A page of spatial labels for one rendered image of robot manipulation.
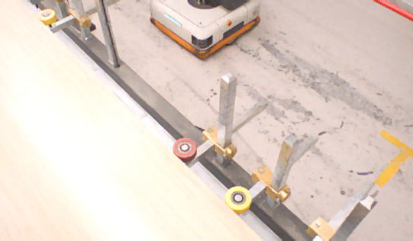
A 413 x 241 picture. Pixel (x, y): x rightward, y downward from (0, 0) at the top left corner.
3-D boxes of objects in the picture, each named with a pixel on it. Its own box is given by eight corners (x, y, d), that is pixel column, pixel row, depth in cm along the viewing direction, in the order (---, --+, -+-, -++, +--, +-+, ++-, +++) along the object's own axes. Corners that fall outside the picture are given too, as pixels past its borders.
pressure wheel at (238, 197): (234, 229, 118) (237, 213, 109) (218, 210, 122) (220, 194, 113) (253, 214, 121) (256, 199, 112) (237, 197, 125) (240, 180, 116)
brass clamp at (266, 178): (261, 169, 131) (263, 162, 127) (291, 195, 125) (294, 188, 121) (250, 180, 129) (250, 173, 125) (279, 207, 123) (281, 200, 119)
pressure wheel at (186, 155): (195, 175, 130) (195, 157, 121) (173, 173, 131) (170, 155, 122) (198, 155, 135) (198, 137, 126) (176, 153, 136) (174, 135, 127)
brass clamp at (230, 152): (213, 131, 144) (213, 123, 140) (237, 153, 138) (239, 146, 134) (201, 140, 142) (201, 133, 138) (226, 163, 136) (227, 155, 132)
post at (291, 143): (268, 206, 140) (292, 131, 103) (275, 212, 139) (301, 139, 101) (262, 212, 139) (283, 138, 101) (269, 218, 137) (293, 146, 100)
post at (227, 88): (222, 157, 147) (228, 69, 109) (229, 162, 146) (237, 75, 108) (216, 162, 146) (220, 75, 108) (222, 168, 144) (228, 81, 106)
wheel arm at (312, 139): (310, 138, 140) (313, 131, 136) (317, 143, 138) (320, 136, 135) (227, 211, 121) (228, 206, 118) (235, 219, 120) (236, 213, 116)
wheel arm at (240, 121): (260, 104, 153) (262, 98, 149) (266, 109, 151) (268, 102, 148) (179, 167, 134) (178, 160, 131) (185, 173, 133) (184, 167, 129)
